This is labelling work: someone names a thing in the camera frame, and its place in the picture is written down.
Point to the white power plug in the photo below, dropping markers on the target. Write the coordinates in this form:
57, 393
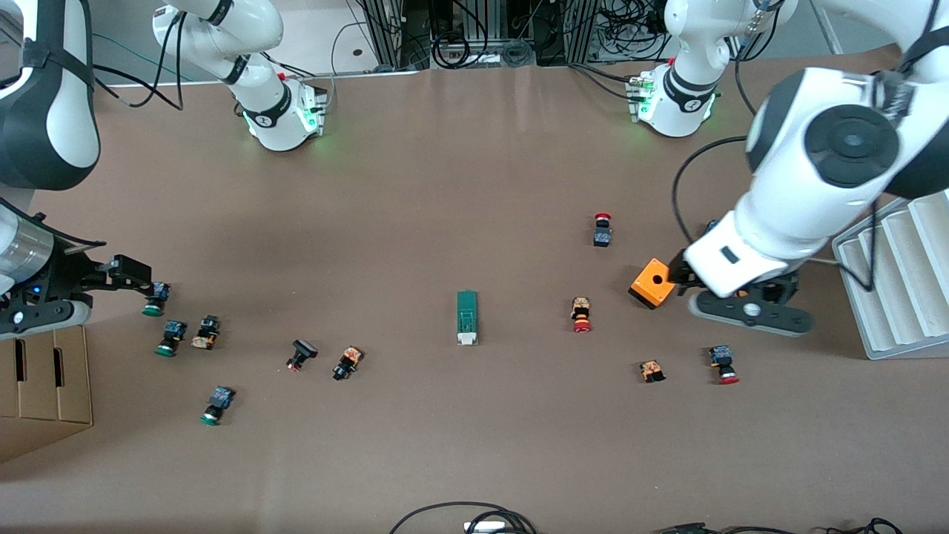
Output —
485, 527

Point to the black selector switch orange base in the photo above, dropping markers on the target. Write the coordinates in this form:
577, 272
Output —
347, 363
205, 332

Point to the black equipment rack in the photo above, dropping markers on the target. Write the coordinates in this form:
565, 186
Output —
460, 30

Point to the green mushroom push button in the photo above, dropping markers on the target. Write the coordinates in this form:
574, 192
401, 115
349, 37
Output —
171, 337
156, 302
216, 404

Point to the grey ribbed plastic tray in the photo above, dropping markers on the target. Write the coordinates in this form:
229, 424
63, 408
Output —
897, 297

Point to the red button with orange base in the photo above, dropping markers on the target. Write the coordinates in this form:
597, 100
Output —
580, 314

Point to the orange contact block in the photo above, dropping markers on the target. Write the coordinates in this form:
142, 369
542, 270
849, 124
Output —
652, 370

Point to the orange button enclosure box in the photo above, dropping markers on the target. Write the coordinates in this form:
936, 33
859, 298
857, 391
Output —
652, 285

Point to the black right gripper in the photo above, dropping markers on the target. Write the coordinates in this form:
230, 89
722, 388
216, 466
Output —
53, 285

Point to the black square-head push button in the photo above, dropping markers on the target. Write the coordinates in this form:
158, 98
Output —
300, 354

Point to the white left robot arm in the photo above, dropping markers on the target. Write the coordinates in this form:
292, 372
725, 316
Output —
801, 185

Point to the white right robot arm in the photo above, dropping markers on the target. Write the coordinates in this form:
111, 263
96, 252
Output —
259, 44

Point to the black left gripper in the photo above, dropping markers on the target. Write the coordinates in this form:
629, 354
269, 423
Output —
680, 268

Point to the brown cardboard box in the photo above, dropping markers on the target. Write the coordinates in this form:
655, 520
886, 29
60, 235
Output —
44, 386

